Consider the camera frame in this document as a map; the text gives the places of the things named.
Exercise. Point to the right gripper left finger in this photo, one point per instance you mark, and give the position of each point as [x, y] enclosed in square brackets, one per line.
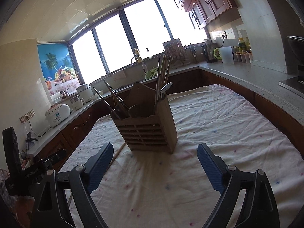
[51, 208]

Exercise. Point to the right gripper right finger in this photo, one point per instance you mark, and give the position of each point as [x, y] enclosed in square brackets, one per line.
[259, 208]

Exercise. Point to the light wooden chopstick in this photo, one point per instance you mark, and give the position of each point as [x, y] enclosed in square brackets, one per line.
[112, 161]
[163, 69]

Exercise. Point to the steel spoon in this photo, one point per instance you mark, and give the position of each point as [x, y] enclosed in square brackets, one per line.
[164, 89]

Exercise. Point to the lower wooden cabinets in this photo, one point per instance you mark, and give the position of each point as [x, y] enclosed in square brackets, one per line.
[59, 142]

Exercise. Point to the floral white tablecloth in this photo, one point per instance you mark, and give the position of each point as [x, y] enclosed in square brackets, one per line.
[219, 134]

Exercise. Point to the white rice cooker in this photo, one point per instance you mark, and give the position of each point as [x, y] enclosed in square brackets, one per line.
[57, 114]

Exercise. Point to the white blender appliance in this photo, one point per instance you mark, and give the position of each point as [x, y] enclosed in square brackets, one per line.
[77, 102]

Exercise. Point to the round white cooker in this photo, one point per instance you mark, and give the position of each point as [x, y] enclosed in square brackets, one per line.
[85, 92]

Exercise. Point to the wooden utensil holder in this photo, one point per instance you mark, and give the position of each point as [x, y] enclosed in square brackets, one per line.
[148, 124]

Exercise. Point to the fruit poster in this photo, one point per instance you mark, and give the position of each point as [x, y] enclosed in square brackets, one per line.
[57, 68]

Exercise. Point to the grey countertop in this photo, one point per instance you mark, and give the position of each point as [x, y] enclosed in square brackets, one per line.
[260, 86]

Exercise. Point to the sink faucet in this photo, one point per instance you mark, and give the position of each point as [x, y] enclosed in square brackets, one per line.
[138, 60]

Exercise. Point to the gas stove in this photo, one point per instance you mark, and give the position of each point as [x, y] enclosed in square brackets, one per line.
[295, 84]

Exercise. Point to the green vegetable bowl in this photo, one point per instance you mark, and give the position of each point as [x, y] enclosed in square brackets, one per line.
[151, 73]

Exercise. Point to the condiment bottles rack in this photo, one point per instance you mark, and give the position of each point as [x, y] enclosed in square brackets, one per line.
[242, 53]

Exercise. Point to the dish drying rack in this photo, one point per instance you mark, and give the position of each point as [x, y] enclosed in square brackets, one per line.
[179, 54]

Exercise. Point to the white plastic jug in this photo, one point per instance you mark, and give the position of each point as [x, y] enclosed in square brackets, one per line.
[226, 54]

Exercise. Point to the black electric kettle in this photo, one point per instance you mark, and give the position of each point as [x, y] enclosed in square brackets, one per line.
[207, 51]

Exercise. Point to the black wok on stove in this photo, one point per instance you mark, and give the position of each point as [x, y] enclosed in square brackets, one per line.
[297, 45]

